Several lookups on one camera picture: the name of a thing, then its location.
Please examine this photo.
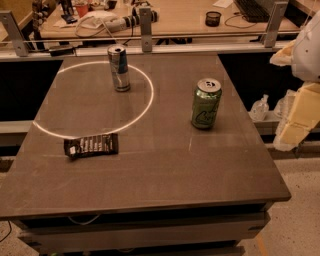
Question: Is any left metal bracket post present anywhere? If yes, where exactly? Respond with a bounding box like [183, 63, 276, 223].
[0, 10, 29, 57]

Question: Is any silver blue redbull can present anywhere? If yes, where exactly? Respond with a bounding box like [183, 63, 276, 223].
[108, 44, 130, 92]

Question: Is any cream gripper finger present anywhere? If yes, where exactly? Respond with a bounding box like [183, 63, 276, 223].
[273, 82, 320, 151]
[270, 40, 295, 66]

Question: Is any black keyboard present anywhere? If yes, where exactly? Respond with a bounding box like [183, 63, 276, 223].
[233, 0, 269, 23]

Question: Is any middle metal bracket post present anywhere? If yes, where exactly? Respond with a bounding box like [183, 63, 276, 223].
[139, 7, 152, 53]

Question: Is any white power strip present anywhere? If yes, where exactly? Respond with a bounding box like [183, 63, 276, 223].
[106, 10, 159, 34]

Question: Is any red cup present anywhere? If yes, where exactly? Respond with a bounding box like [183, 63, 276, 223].
[75, 4, 89, 18]

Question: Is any metal bracket post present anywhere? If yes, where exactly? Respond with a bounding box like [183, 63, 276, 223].
[262, 1, 287, 48]
[0, 10, 29, 57]
[139, 7, 152, 53]

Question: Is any black mesh cup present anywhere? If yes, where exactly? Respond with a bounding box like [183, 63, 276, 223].
[205, 11, 221, 27]

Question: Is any right metal bracket post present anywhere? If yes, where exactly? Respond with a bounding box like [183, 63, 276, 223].
[262, 1, 287, 48]

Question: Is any black snack bar wrapper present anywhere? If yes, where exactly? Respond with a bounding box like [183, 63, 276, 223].
[64, 133, 119, 159]

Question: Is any black device on rail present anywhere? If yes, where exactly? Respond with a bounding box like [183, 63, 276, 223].
[49, 45, 74, 56]

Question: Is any green soda can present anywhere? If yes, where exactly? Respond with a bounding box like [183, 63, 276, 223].
[191, 78, 222, 129]

